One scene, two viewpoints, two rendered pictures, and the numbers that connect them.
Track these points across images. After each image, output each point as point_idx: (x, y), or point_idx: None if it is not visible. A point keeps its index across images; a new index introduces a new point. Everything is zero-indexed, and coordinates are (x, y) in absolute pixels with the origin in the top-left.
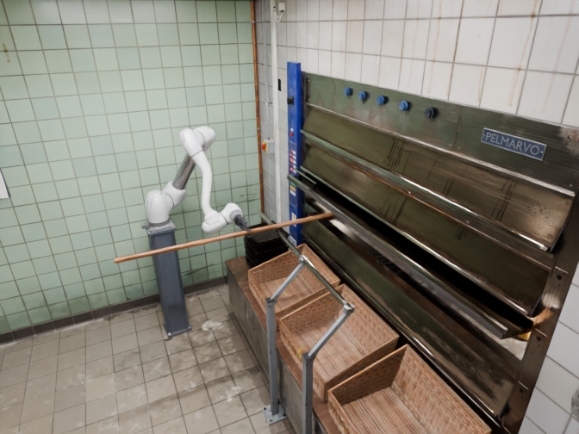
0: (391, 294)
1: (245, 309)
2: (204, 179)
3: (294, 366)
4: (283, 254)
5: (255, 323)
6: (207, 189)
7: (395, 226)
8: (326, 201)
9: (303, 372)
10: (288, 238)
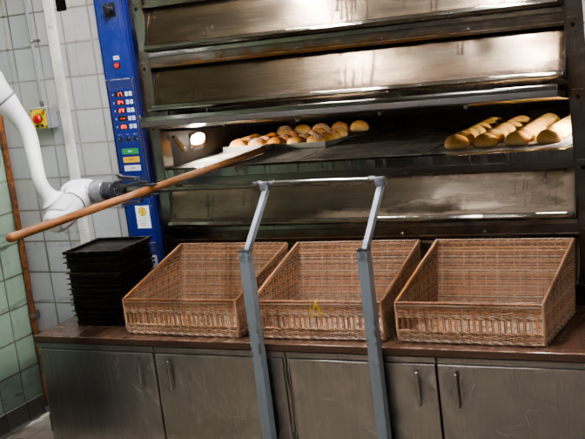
0: (387, 194)
1: (138, 369)
2: (30, 139)
3: (309, 341)
4: (159, 264)
5: (178, 370)
6: (39, 155)
7: (376, 86)
8: (252, 109)
9: (363, 278)
10: None
